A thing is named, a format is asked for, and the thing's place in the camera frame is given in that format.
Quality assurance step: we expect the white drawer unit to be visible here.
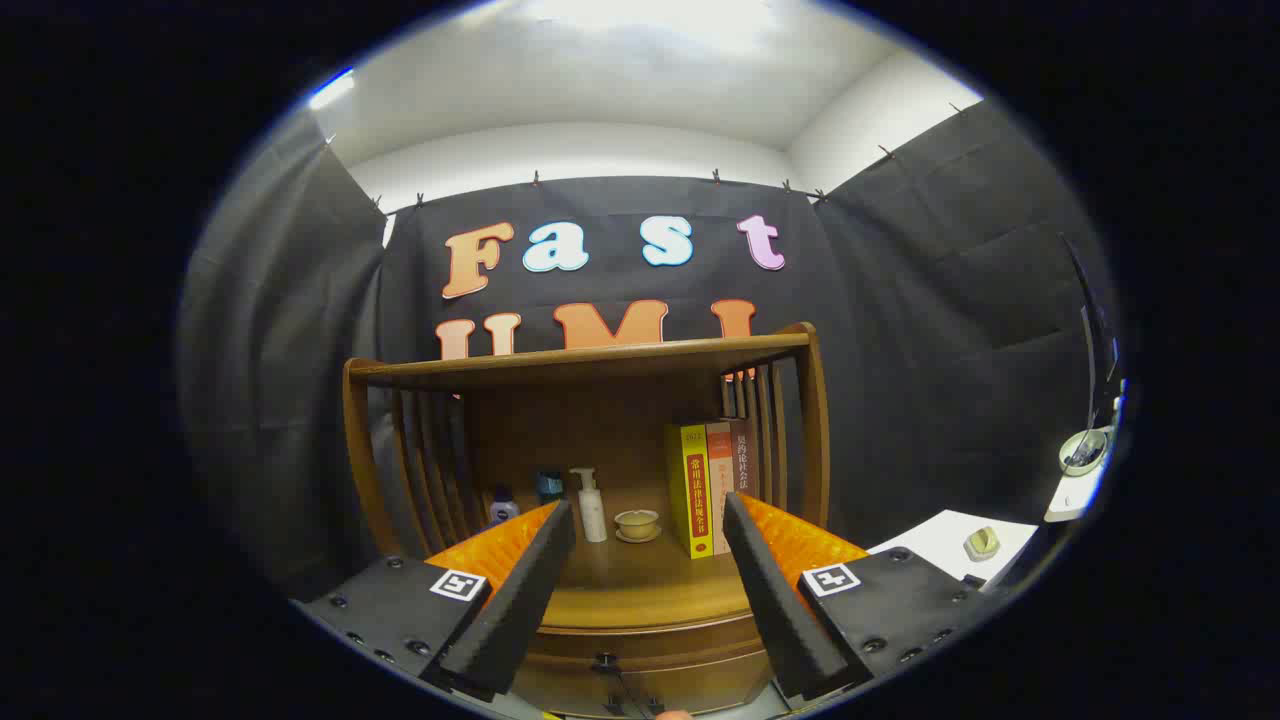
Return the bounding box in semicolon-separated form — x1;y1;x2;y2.
868;510;1041;586

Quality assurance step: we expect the brown wooden cabinet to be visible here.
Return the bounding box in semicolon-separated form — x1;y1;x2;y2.
342;322;833;719

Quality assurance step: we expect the white pump bottle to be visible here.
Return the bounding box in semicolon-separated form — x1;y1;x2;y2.
569;467;609;544

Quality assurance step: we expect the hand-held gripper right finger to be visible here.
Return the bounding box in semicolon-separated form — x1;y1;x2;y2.
722;490;991;703

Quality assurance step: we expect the wooden countertop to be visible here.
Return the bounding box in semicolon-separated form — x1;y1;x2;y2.
480;487;771;633

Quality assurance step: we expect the yellow book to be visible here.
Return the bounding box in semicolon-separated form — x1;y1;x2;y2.
665;423;716;560

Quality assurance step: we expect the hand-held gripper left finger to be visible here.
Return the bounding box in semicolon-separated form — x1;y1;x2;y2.
300;500;578;701

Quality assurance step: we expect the brown book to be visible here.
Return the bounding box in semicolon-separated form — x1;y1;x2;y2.
728;418;761;501

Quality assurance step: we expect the brown wooden drawer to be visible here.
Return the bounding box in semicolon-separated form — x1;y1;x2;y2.
512;618;779;719

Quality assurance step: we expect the orange and beige book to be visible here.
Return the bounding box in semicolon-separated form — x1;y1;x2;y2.
705;421;738;556

